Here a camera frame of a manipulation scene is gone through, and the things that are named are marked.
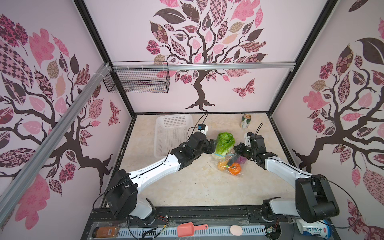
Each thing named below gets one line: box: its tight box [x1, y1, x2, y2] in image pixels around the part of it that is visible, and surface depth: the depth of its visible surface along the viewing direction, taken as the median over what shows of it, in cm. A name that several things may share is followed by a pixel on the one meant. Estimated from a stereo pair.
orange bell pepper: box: [228, 162, 242, 175], surface depth 86 cm
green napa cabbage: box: [215, 132, 236, 157], surface depth 86 cm
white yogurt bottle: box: [296, 218, 333, 239], surface depth 66 cm
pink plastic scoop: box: [177, 222, 209, 237], surface depth 71 cm
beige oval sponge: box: [230, 225, 243, 236], surface depth 70 cm
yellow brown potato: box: [217, 160, 229, 171], surface depth 88 cm
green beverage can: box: [239, 113, 252, 129], surface depth 106 cm
